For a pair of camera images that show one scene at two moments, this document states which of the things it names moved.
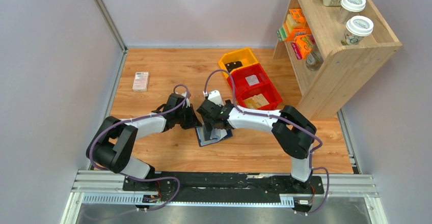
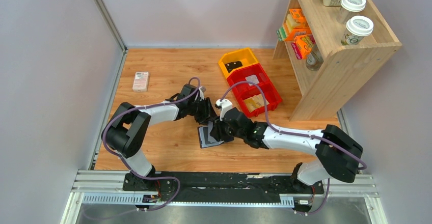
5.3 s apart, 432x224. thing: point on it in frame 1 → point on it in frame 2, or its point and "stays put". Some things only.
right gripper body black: (209, 113) → (220, 128)
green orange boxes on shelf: (295, 25) stays put
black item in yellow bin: (233, 65) stays put
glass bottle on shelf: (315, 60) stays put
